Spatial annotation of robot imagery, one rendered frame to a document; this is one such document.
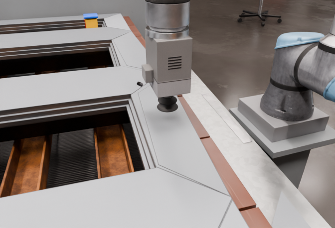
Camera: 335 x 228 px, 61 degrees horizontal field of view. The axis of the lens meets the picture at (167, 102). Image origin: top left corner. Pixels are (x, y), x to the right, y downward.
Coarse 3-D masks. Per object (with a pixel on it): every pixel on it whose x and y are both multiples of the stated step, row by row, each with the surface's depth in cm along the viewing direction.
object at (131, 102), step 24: (24, 24) 126; (48, 24) 128; (72, 24) 131; (24, 48) 99; (48, 48) 101; (72, 48) 103; (96, 48) 104; (120, 96) 68; (0, 120) 62; (24, 120) 63; (48, 120) 65; (144, 120) 59; (144, 144) 54; (144, 168) 51
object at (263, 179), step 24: (192, 72) 122; (192, 96) 103; (216, 120) 89; (216, 144) 79; (240, 144) 79; (240, 168) 71; (264, 168) 71; (264, 192) 64; (288, 192) 64; (312, 216) 59
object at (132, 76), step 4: (124, 68) 82; (128, 68) 82; (132, 68) 82; (124, 72) 80; (128, 72) 80; (132, 72) 80; (136, 72) 80; (140, 72) 80; (128, 76) 77; (132, 76) 77; (136, 76) 77; (140, 76) 77; (128, 80) 75; (132, 80) 75; (136, 80) 75; (140, 80) 75; (144, 80) 75; (128, 84) 73; (132, 84) 73; (136, 84) 73; (144, 84) 73; (132, 88) 71; (136, 88) 71; (132, 92) 69
